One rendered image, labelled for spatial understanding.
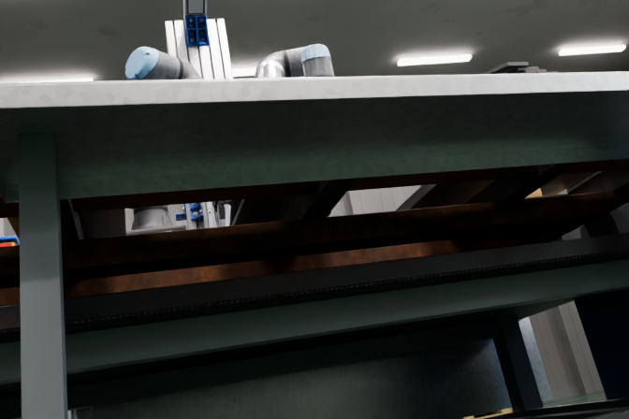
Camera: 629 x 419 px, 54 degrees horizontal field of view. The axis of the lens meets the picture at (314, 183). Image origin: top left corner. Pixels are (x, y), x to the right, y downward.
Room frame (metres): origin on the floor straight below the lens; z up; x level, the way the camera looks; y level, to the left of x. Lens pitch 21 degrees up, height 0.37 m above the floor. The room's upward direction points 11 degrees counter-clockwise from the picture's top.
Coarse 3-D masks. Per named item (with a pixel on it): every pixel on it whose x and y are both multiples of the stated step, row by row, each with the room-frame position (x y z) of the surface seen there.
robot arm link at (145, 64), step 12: (144, 48) 1.64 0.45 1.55; (132, 60) 1.67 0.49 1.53; (144, 60) 1.63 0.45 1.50; (156, 60) 1.65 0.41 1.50; (168, 60) 1.69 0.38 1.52; (180, 60) 1.73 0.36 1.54; (132, 72) 1.66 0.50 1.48; (144, 72) 1.65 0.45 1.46; (156, 72) 1.67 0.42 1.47; (168, 72) 1.70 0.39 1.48; (180, 72) 1.73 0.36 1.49
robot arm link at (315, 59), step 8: (312, 48) 1.36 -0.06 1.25; (320, 48) 1.36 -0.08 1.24; (304, 56) 1.37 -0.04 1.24; (312, 56) 1.36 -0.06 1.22; (320, 56) 1.36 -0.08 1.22; (328, 56) 1.37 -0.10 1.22; (304, 64) 1.38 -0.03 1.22; (312, 64) 1.36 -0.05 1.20; (320, 64) 1.36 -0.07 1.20; (328, 64) 1.37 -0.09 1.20; (304, 72) 1.39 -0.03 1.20; (312, 72) 1.36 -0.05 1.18; (320, 72) 1.36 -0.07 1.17; (328, 72) 1.36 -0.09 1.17
